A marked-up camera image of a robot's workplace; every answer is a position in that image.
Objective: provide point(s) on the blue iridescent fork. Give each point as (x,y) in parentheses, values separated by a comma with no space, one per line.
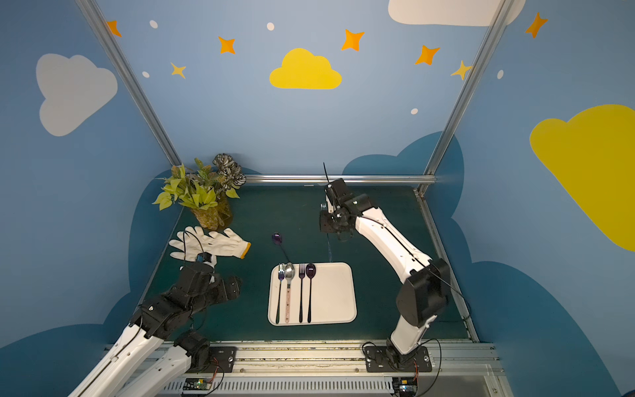
(329,249)

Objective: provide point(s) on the rainbow iridescent fork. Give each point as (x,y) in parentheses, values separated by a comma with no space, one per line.
(281,277)

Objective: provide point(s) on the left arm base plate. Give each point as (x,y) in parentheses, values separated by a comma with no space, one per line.
(218,358)

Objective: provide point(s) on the right aluminium frame post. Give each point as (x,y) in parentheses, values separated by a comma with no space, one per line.
(488,46)

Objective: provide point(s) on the aluminium back frame rail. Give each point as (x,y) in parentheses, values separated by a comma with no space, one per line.
(349,179)

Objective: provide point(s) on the table rail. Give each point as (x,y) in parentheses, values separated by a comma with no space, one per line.
(459,300)
(150,233)

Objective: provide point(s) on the white knit glove yellow cuff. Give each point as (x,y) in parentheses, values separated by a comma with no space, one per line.
(226,243)

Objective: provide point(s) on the aluminium frame post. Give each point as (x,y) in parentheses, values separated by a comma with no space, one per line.
(488,46)
(94,16)

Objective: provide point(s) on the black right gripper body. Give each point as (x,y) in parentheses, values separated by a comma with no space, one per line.
(329,221)

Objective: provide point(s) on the white plastic tray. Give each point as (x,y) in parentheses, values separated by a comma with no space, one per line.
(333,297)

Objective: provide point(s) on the purple spoon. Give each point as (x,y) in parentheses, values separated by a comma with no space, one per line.
(311,271)
(278,241)

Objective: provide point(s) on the left side table rail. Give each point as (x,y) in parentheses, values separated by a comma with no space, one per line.
(150,233)

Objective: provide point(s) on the purple fork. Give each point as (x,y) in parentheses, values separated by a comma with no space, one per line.
(302,275)

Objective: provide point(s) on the silver spoon pink handle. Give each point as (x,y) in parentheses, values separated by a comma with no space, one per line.
(289,274)

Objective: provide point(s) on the left aluminium frame post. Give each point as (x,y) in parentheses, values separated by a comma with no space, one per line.
(94,16)

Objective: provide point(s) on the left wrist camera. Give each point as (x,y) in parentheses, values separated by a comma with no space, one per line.
(196,276)

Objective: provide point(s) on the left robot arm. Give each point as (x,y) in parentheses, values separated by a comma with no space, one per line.
(155,320)

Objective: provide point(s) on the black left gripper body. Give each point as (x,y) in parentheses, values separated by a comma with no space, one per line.
(228,286)

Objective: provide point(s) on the glass vase with green plant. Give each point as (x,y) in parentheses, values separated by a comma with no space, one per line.
(206,191)

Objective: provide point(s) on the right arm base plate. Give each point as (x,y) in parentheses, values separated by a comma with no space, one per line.
(387,359)

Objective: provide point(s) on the right side table rail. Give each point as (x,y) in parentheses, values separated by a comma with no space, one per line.
(459,300)

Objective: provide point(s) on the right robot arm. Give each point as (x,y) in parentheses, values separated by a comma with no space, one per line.
(426,285)

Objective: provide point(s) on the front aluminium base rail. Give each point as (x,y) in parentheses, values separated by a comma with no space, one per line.
(337,368)

